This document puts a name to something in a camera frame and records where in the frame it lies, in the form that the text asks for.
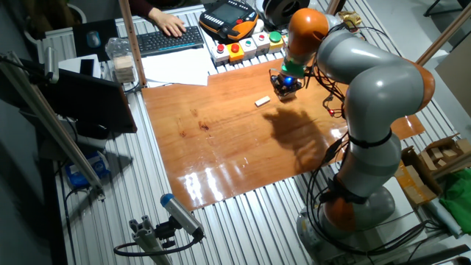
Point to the light wooden jenga block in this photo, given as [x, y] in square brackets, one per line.
[262, 101]

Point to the green adapter plate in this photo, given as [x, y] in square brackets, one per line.
[292, 68]

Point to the plastic bag of wooden blocks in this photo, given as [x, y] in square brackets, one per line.
[123, 66]

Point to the black mouse pad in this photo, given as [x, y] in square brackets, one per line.
[108, 48]

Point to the metal frame pole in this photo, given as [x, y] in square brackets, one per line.
[333, 6]
[133, 44]
[445, 35]

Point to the white paper roll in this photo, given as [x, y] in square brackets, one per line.
[443, 217]

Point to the black phone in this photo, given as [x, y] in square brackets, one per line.
[87, 68]

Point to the person hand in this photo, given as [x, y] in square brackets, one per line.
[170, 24]

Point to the brown cardboard box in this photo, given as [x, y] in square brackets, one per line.
[416, 184]

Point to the green cloth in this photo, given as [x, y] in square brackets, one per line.
[458, 202]

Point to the aluminium camera mount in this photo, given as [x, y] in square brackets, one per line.
[147, 239]

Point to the grey box red button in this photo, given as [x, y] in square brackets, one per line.
[220, 57]
[261, 44]

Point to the black round spool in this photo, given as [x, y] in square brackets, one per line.
[283, 9]

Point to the open cardboard box with blocks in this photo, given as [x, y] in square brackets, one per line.
[441, 154]

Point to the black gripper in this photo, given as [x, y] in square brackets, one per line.
[287, 81]

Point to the blue package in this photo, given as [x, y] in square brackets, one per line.
[88, 171]

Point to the yellow box big green button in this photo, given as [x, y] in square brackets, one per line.
[275, 38]

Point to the silver exterior camera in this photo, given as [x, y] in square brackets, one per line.
[182, 215]

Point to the black keyboard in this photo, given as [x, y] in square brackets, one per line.
[169, 42]

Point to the silver orange robot arm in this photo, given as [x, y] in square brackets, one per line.
[375, 92]

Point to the black monitor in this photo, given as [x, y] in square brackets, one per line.
[92, 103]

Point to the person forearm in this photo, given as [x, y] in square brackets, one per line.
[141, 6]

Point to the white box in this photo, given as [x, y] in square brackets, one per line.
[70, 66]

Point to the long diagonal aluminium strut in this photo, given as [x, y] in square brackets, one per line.
[56, 129]

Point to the brown cardboard panel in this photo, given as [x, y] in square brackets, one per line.
[456, 81]

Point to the grey box green button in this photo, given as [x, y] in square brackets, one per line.
[248, 49]

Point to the grey computer mouse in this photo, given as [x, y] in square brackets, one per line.
[93, 38]

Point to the black orange teach pendant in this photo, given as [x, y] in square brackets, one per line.
[228, 16]

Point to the white printed paper sheet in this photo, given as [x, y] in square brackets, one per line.
[176, 68]

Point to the yellow box red button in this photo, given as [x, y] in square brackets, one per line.
[235, 55]

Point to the orange wooden board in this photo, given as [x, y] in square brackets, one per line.
[221, 140]

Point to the gold snack package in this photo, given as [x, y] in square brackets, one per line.
[349, 17]

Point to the silver cylinder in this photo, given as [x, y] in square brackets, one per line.
[51, 64]

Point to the white plastic bottle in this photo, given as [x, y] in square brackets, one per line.
[259, 25]

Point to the black connector with red light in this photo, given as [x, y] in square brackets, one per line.
[331, 111]

